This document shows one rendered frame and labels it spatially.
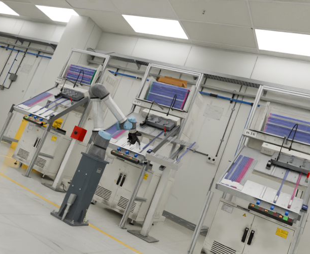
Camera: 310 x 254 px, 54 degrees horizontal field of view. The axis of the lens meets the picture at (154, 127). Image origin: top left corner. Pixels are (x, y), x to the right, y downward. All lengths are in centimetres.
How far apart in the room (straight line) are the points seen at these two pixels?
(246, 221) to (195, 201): 194
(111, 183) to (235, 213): 140
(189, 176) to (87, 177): 264
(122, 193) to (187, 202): 166
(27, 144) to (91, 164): 210
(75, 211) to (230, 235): 141
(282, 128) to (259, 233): 103
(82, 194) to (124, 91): 362
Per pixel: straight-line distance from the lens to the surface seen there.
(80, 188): 254
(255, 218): 298
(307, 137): 321
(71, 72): 464
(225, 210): 303
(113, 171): 354
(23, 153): 452
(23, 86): 775
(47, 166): 417
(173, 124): 344
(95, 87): 260
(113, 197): 350
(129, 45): 633
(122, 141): 328
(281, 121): 326
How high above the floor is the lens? 63
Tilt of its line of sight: 8 degrees up
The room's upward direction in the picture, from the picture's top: 22 degrees clockwise
